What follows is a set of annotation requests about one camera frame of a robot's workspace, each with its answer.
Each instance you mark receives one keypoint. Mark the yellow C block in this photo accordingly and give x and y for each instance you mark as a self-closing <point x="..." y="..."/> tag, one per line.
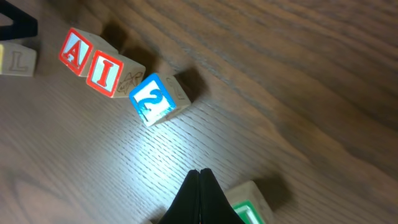
<point x="17" y="60"/>

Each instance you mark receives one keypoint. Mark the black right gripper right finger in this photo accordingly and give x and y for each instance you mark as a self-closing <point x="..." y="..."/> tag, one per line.
<point x="214" y="206"/>

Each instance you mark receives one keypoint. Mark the blue number 2 block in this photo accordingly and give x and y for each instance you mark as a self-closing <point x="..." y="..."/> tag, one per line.
<point x="158" y="98"/>

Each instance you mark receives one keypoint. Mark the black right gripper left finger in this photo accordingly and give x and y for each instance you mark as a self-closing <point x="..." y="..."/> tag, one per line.
<point x="185" y="208"/>

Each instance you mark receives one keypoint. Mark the red letter I block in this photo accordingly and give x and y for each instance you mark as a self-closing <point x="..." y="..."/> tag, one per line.
<point x="114" y="75"/>

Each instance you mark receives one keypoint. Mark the red letter A block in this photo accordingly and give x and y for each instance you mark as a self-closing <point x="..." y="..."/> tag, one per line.
<point x="78" y="50"/>

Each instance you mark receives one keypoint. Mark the green R block far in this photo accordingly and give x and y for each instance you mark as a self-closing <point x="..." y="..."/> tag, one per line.
<point x="249" y="203"/>

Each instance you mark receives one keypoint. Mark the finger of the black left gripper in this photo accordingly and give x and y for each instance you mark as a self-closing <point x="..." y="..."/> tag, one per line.
<point x="23" y="25"/>

